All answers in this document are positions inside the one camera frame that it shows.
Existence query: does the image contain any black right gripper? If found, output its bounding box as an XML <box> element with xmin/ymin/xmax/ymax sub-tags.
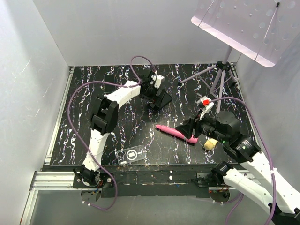
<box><xmin>175</xmin><ymin>109</ymin><xmax>227</xmax><ymax>143</ymax></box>

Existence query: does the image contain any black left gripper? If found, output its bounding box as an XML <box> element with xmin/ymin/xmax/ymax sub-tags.
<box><xmin>139</xmin><ymin>83</ymin><xmax>165</xmax><ymax>107</ymax></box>

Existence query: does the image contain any clear phone case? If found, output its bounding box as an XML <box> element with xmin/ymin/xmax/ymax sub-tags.
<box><xmin>116</xmin><ymin>145</ymin><xmax>146</xmax><ymax>165</ymax></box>

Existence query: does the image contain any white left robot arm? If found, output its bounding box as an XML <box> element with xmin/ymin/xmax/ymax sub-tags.
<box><xmin>75</xmin><ymin>71</ymin><xmax>172</xmax><ymax>188</ymax></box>

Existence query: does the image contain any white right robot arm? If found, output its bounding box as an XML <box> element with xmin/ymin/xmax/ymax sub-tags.
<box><xmin>176</xmin><ymin>111</ymin><xmax>300</xmax><ymax>225</ymax></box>

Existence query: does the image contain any black smartphone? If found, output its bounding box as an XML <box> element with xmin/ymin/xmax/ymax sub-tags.
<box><xmin>148</xmin><ymin>89</ymin><xmax>172</xmax><ymax>111</ymax></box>

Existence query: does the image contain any pink toy microphone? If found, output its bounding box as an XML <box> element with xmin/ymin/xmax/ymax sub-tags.
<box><xmin>155</xmin><ymin>124</ymin><xmax>198</xmax><ymax>144</ymax></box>

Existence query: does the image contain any cream wooden toy microphone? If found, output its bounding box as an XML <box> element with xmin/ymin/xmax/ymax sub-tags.
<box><xmin>204</xmin><ymin>138</ymin><xmax>218</xmax><ymax>151</ymax></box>

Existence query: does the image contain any lilac music stand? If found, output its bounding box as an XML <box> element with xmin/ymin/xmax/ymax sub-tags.
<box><xmin>179</xmin><ymin>0</ymin><xmax>300</xmax><ymax>113</ymax></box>

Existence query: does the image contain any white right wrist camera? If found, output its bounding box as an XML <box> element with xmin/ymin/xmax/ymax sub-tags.
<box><xmin>196</xmin><ymin>96</ymin><xmax>214</xmax><ymax>120</ymax></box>

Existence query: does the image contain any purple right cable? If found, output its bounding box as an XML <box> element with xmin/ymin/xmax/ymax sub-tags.
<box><xmin>210</xmin><ymin>97</ymin><xmax>276</xmax><ymax>225</ymax></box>

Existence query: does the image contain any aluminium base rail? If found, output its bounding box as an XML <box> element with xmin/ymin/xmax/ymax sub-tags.
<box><xmin>20</xmin><ymin>172</ymin><xmax>96</xmax><ymax>225</ymax></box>

